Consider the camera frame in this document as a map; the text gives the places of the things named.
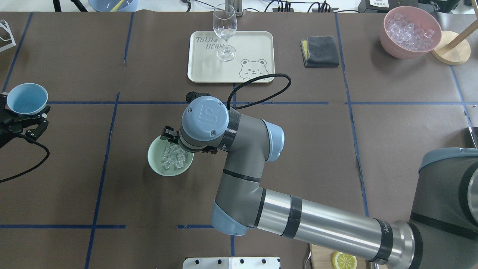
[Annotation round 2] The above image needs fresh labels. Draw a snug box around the blue plastic basin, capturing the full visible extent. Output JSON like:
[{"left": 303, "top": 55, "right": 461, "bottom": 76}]
[{"left": 89, "top": 0, "right": 139, "bottom": 12}]

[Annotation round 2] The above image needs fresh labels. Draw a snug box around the light blue plastic cup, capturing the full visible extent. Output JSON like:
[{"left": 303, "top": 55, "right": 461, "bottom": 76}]
[{"left": 7, "top": 83, "right": 49, "bottom": 115}]

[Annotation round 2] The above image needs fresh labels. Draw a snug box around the white pedestal column base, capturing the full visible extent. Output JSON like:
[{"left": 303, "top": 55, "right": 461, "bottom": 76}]
[{"left": 182, "top": 257, "right": 281, "bottom": 269}]

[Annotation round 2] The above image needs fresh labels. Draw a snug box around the clear wine glass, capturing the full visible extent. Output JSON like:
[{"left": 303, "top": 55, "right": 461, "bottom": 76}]
[{"left": 213, "top": 3, "right": 237, "bottom": 62}]

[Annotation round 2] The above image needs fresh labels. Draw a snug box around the lemon half slice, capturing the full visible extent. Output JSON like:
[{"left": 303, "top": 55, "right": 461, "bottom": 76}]
[{"left": 331, "top": 251, "right": 357, "bottom": 269}]

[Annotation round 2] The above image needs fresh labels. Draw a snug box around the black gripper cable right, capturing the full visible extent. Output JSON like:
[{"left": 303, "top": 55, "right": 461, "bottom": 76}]
[{"left": 227, "top": 74, "right": 292, "bottom": 110}]

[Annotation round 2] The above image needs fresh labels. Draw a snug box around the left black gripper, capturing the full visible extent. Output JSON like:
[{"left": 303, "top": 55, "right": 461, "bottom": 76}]
[{"left": 0, "top": 93, "right": 50, "bottom": 148}]

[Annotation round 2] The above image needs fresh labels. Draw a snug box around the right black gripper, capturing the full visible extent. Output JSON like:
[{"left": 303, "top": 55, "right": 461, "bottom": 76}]
[{"left": 160, "top": 92, "right": 221, "bottom": 154}]

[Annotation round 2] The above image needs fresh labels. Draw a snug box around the wooden cup stand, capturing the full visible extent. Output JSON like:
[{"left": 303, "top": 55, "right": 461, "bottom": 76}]
[{"left": 431, "top": 20, "right": 478, "bottom": 65}]

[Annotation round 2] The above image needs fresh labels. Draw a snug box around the grey folded cloth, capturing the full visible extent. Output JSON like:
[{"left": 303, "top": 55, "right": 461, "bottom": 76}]
[{"left": 300, "top": 36, "right": 339, "bottom": 68}]

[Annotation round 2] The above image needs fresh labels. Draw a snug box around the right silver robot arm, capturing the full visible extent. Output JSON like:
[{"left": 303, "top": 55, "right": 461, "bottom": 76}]
[{"left": 164, "top": 103, "right": 477, "bottom": 269}]

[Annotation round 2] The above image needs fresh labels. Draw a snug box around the green ceramic bowl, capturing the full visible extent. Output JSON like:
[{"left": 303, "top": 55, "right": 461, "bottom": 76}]
[{"left": 148, "top": 136, "right": 194, "bottom": 176}]

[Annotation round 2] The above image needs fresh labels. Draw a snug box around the cream bear tray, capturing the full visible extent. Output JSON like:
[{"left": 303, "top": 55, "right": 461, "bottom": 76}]
[{"left": 187, "top": 31, "right": 275, "bottom": 83}]

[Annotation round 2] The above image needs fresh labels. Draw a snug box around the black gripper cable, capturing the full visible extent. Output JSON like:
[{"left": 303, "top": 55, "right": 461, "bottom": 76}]
[
  {"left": 0, "top": 134, "right": 50, "bottom": 183},
  {"left": 227, "top": 74, "right": 292, "bottom": 110}
]

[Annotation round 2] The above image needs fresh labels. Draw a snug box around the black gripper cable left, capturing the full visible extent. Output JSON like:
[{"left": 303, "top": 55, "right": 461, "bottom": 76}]
[{"left": 0, "top": 134, "right": 50, "bottom": 183}]

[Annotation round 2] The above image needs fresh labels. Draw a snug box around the pink bowl of ice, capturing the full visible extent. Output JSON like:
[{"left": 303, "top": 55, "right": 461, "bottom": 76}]
[{"left": 380, "top": 6, "right": 442, "bottom": 59}]

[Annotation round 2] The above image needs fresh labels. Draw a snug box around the wooden cutting board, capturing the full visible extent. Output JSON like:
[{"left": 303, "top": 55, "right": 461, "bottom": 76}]
[{"left": 310, "top": 244, "right": 336, "bottom": 269}]

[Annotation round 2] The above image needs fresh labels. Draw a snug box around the white wire rack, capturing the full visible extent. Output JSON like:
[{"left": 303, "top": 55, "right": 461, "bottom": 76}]
[{"left": 0, "top": 20, "right": 16, "bottom": 52}]

